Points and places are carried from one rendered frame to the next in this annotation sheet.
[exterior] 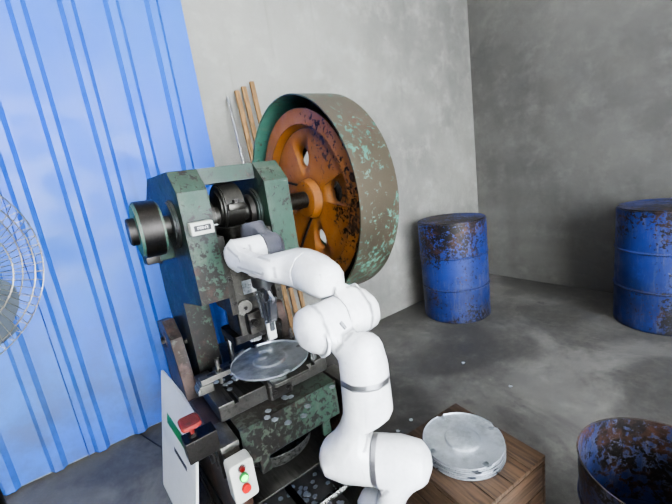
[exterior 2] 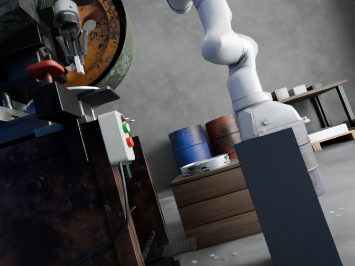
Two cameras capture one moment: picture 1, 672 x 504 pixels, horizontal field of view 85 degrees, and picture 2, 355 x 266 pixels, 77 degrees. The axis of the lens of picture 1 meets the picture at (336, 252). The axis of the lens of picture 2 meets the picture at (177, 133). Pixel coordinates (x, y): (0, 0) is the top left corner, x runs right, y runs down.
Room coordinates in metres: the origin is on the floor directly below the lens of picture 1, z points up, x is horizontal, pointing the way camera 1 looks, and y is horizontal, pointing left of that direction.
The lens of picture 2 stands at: (0.49, 0.78, 0.46)
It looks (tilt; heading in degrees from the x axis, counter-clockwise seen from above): 6 degrees up; 305
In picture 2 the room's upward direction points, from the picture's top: 17 degrees counter-clockwise
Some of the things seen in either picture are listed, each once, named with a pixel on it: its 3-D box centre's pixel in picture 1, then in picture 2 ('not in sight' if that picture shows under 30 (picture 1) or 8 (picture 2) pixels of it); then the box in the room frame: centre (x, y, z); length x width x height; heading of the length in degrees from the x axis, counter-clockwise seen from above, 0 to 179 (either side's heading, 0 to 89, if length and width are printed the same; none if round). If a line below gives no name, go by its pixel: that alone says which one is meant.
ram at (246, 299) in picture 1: (248, 290); (36, 50); (1.33, 0.35, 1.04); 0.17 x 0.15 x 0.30; 34
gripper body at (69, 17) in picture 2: (263, 287); (71, 29); (1.20, 0.26, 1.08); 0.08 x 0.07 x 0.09; 35
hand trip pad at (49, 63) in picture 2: (191, 430); (48, 82); (0.99, 0.51, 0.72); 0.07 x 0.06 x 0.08; 34
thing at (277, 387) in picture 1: (279, 379); (87, 115); (1.22, 0.27, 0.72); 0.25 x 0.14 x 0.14; 34
